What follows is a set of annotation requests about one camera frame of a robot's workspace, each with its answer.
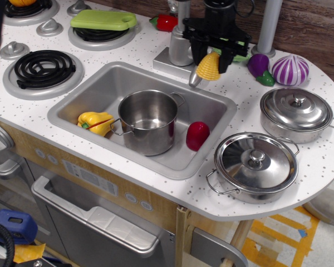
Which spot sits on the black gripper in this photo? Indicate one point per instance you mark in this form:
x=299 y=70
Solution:
x=217 y=28

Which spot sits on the yellow toy corn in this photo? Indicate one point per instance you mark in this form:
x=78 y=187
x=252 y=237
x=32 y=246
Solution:
x=208 y=68

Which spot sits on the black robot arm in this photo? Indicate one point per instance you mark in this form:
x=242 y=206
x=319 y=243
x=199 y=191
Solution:
x=220 y=3

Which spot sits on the red toy vegetable in sink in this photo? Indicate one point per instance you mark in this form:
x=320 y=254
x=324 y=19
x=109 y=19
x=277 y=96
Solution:
x=197 y=134

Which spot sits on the tall steel pot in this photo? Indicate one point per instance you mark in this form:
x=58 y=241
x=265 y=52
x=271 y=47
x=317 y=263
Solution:
x=148 y=121

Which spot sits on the silver toy sink basin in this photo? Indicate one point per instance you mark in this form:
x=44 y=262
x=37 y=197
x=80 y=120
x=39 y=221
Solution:
x=105 y=89

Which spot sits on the steel pot with lid front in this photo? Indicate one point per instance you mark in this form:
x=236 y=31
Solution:
x=254 y=167

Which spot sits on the green toy bitter gourd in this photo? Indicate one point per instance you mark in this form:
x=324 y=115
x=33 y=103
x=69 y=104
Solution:
x=236 y=58

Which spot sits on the silver toy faucet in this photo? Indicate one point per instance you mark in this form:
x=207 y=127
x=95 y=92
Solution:
x=177 y=58

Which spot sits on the purple toy eggplant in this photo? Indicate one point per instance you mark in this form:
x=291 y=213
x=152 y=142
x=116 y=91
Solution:
x=258 y=66

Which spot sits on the grey metal pole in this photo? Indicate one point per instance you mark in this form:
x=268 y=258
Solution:
x=268 y=29

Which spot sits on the purple striped toy onion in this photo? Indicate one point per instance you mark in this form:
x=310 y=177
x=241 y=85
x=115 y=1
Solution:
x=291 y=70

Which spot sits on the steel pan with lid right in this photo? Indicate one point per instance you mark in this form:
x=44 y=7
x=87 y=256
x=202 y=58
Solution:
x=295 y=114

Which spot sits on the black coil burner under board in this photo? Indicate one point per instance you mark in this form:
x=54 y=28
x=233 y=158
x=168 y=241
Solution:
x=99 y=40

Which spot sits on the green plastic cutting board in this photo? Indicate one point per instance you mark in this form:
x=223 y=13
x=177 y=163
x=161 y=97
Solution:
x=104 y=20

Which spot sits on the yellow toy bell pepper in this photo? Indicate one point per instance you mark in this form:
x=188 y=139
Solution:
x=96 y=122

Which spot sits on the silver stove knob top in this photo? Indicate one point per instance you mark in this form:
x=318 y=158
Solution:
x=77 y=7

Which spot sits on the silver stove knob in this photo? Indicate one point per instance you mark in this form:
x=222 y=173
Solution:
x=77 y=7
x=14 y=50
x=49 y=28

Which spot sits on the silver stove knob upper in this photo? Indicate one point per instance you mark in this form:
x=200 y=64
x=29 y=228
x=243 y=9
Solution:
x=49 y=28

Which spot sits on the black coil burner front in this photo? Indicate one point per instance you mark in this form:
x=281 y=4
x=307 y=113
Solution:
x=43 y=74

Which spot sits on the oven control panel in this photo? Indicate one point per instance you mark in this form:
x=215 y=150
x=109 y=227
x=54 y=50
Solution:
x=90 y=177

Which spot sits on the orange toy on burner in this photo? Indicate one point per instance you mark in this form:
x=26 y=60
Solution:
x=22 y=3

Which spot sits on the silver stove knob left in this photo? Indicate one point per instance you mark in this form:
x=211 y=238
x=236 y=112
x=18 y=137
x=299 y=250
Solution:
x=14 y=50

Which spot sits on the coil burner top left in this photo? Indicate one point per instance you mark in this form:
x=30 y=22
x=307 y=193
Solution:
x=36 y=13

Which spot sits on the silver oven door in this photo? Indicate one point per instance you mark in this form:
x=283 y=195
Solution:
x=97 y=232

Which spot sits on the blue clamp tool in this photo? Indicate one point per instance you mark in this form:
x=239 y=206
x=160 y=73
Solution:
x=21 y=226

